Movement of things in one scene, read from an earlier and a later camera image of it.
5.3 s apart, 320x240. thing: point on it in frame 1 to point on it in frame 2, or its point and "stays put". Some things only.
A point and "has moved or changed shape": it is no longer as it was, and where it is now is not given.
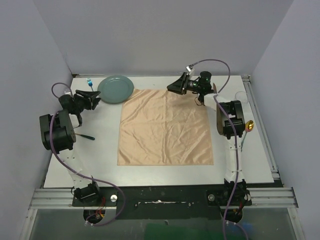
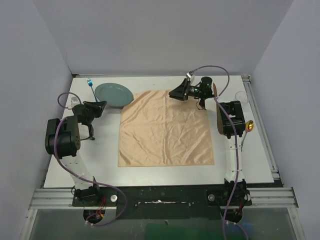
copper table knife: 214,88 stays put
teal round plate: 115,89 has moved or changed shape
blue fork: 90,83 stays put
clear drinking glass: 241,96 stays put
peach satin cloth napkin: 159,127 stays put
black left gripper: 89,97 to 98,106
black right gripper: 180,86 to 181,92
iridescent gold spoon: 249,126 stays put
